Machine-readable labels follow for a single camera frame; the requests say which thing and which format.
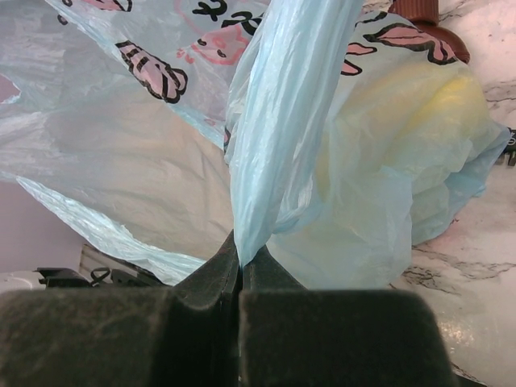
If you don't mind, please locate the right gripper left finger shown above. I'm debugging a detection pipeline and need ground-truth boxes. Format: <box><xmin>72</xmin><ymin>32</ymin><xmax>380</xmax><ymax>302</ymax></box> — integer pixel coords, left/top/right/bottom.
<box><xmin>1</xmin><ymin>238</ymin><xmax>241</xmax><ymax>386</ymax></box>

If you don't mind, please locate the light blue plastic bag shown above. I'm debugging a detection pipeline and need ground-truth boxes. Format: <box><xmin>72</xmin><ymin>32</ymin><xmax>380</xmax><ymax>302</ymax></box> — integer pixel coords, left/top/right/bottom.
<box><xmin>1</xmin><ymin>1</ymin><xmax>510</xmax><ymax>289</ymax></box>

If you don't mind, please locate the yellow fake mango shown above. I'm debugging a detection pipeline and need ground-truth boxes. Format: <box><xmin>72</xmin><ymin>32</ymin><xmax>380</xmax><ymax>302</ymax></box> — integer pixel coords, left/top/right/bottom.
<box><xmin>316</xmin><ymin>62</ymin><xmax>497</xmax><ymax>198</ymax></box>

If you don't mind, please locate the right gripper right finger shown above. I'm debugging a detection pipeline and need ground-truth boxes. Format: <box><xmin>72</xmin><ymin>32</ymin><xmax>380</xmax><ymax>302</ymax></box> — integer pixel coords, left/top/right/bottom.
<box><xmin>240</xmin><ymin>249</ymin><xmax>458</xmax><ymax>386</ymax></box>

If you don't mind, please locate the black mounting rail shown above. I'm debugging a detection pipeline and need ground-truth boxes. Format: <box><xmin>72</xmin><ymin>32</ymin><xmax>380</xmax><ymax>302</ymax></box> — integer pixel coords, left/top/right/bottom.
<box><xmin>36</xmin><ymin>267</ymin><xmax>164</xmax><ymax>288</ymax></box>

